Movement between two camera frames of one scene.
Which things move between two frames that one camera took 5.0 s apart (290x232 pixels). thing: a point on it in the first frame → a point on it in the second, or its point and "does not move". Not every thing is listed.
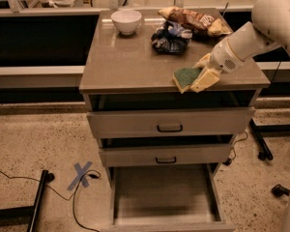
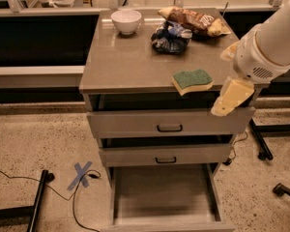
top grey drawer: [123, 124] does not move
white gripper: [222, 57] → [250, 61]
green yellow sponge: [185, 76] does not move
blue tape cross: [81, 175] does not move
